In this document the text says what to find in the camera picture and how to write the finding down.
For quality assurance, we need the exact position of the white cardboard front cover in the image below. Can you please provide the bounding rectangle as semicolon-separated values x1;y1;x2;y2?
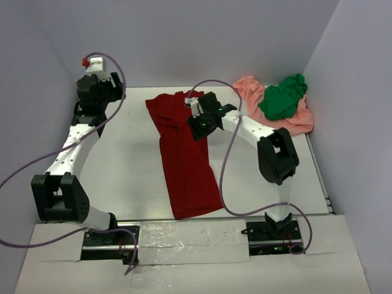
15;215;369;293

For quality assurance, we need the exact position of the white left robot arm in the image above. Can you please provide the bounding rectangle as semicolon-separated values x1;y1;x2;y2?
31;72;124;244

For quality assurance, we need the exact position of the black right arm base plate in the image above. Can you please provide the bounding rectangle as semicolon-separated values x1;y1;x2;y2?
241;220;303;256

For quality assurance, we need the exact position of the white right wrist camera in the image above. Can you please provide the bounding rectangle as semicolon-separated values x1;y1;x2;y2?
184;97;203;118

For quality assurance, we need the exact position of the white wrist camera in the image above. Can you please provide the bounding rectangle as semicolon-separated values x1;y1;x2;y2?
184;97;203;118
82;57;111;81

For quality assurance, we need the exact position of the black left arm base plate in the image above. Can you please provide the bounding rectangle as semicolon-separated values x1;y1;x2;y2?
80;231;135;265

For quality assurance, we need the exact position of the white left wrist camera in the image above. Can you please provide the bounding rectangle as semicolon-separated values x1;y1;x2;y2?
82;57;111;81

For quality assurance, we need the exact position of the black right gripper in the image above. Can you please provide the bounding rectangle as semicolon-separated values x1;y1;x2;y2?
186;110;217;141

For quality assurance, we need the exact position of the salmon pink t-shirt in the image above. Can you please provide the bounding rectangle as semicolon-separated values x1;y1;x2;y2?
233;75;314;136

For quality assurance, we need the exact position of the red t-shirt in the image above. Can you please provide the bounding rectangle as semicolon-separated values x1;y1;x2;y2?
145;91;223;220

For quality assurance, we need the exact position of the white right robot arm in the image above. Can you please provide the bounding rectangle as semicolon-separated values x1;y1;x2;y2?
184;92;300;239

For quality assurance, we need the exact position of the green t-shirt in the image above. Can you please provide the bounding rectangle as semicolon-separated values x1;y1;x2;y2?
258;73;307;121

